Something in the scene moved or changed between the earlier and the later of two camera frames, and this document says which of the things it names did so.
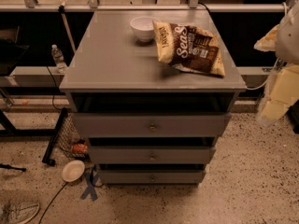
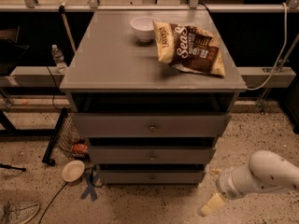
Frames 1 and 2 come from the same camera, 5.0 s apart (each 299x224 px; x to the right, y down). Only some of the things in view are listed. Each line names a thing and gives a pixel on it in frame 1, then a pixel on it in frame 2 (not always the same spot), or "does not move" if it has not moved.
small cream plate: x=73 y=171 does not move
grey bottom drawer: x=151 y=176 does not move
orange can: x=79 y=147 does not move
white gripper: x=289 y=39 -> x=222 y=183
